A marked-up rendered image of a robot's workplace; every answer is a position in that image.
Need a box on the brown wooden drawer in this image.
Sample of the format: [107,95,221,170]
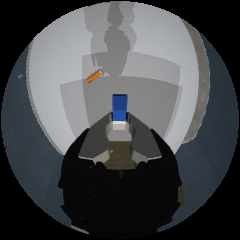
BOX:
[105,156,135,170]
[178,186,183,204]
[109,142,130,156]

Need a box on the blue and white eraser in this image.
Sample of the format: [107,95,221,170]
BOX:
[112,94,128,130]

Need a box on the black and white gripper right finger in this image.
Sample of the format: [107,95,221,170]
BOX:
[126,112,182,187]

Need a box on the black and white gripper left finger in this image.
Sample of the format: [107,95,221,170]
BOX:
[58,112,113,189]

